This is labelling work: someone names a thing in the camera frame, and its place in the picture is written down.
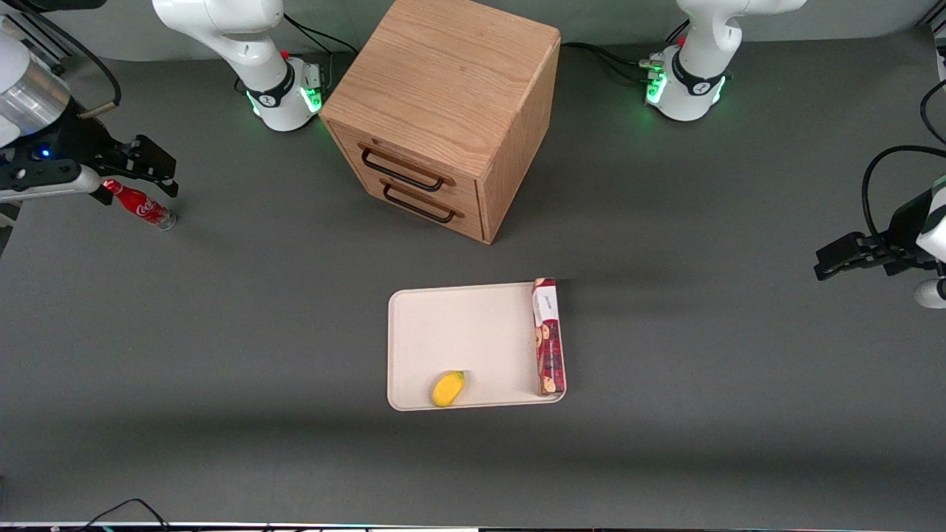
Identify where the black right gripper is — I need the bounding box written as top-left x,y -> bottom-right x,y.
0,109 -> 180,198

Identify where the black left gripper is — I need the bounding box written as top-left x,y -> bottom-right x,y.
814,186 -> 941,282

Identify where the red coke bottle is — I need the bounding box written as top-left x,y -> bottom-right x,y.
102,178 -> 179,232

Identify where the cream plastic tray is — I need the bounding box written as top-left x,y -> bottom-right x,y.
387,281 -> 568,412

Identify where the wooden drawer cabinet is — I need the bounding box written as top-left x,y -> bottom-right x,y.
319,0 -> 562,245

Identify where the red cookie box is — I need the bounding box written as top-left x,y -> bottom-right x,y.
531,277 -> 567,397

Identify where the yellow toy mango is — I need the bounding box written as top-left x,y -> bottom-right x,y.
431,370 -> 467,409

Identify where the black looped left wrist cable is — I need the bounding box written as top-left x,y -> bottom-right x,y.
860,144 -> 946,256

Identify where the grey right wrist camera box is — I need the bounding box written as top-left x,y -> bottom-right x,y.
0,164 -> 103,205

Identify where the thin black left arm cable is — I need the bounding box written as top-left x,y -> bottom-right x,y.
919,77 -> 946,146

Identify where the black right arm base cable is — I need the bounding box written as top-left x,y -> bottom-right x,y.
235,13 -> 360,95

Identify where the black arm base cable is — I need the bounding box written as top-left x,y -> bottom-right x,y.
559,19 -> 692,83
235,13 -> 360,95

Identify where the black drawer handle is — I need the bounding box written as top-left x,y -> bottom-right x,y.
360,147 -> 448,193
381,182 -> 457,225

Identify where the black left arm base cable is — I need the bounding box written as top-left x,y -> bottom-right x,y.
559,19 -> 692,83

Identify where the black table edge cable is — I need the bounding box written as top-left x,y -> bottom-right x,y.
72,498 -> 172,532

